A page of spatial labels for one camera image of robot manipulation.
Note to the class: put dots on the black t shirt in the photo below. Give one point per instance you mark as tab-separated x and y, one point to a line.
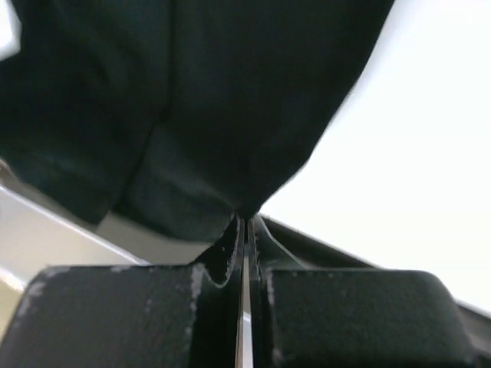
180	115

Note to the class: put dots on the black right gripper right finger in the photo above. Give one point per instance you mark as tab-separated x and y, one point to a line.
313	306

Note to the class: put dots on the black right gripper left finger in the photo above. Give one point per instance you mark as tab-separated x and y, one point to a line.
132	316

